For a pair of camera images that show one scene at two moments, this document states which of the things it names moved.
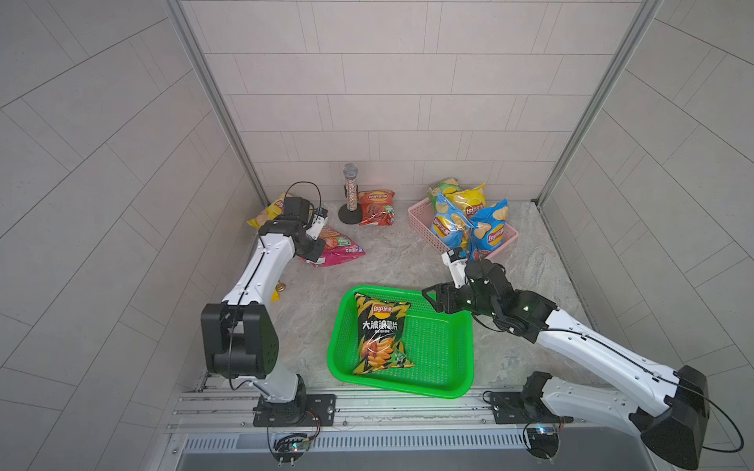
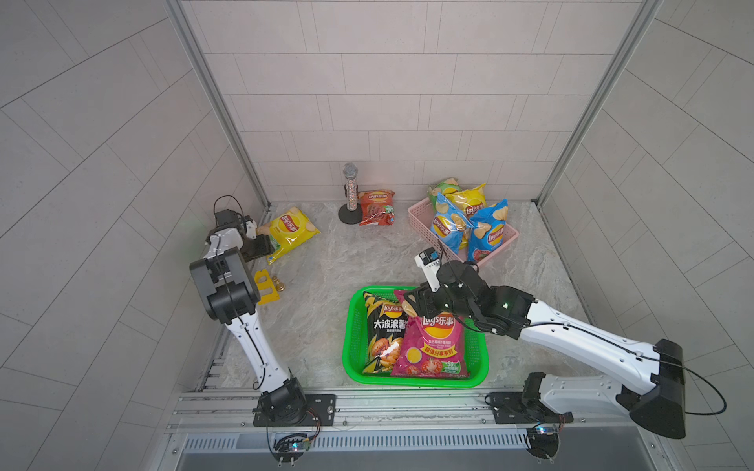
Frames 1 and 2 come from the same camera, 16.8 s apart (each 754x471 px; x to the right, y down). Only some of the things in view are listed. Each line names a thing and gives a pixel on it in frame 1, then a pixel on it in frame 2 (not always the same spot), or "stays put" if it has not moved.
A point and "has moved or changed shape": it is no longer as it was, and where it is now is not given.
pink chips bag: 339,249 to 433,344
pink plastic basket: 421,216 stays put
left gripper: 314,253 to 260,247
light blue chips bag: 449,224 stays put
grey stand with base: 350,213 stays put
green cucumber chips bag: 447,186 stays put
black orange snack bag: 381,339 has moved or changed shape
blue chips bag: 487,230 stays put
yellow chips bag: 470,200 stays put
